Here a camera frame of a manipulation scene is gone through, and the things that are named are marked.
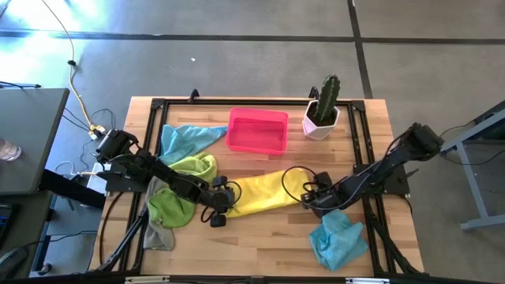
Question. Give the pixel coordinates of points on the black desk support bar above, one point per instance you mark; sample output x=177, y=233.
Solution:
x=67, y=189

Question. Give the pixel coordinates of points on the white faceted plant pot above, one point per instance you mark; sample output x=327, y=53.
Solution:
x=315, y=132

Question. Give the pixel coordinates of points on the grey desk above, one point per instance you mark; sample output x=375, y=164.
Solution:
x=27, y=138

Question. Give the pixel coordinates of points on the white power adapter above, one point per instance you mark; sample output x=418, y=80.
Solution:
x=94, y=179

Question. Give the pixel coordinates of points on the clear drinking glass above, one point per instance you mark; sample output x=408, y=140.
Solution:
x=8, y=152

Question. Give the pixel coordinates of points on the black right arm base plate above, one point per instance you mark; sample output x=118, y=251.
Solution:
x=398, y=183

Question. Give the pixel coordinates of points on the yellow microfiber towel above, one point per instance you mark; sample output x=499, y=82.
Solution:
x=264, y=193

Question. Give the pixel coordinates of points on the bright green microfiber towel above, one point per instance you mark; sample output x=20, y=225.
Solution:
x=169, y=209

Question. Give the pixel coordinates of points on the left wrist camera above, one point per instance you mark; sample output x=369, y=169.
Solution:
x=220, y=181

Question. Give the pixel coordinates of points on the black aluminium table frame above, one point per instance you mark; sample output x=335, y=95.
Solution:
x=256, y=102

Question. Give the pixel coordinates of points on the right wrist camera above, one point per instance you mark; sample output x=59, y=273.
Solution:
x=323, y=180

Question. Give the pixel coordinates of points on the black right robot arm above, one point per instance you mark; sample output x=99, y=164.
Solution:
x=394, y=161

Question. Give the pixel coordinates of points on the lime microfiber towel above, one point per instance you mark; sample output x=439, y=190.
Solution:
x=197, y=165

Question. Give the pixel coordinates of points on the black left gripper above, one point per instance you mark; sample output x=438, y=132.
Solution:
x=221, y=199

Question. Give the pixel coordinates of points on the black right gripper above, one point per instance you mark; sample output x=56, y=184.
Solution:
x=327, y=197

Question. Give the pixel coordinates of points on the teal microfiber towel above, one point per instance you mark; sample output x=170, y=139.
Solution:
x=339, y=244

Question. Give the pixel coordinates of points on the light blue microfiber towel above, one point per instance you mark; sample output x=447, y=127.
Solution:
x=185, y=140

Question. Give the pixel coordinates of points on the grey microfiber towel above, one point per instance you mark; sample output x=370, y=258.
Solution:
x=158, y=238

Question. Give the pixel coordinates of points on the grey metal table frame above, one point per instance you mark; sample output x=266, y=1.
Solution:
x=471, y=189

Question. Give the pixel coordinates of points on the pink plastic bin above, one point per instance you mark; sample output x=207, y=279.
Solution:
x=256, y=132

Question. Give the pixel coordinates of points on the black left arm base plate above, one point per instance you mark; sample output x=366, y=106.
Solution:
x=122, y=185

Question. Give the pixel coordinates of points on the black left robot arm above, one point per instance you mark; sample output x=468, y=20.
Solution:
x=158, y=169

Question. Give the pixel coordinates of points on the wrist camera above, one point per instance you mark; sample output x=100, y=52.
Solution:
x=220, y=181
x=323, y=180

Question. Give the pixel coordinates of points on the white strip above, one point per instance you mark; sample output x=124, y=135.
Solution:
x=367, y=281
x=146, y=279

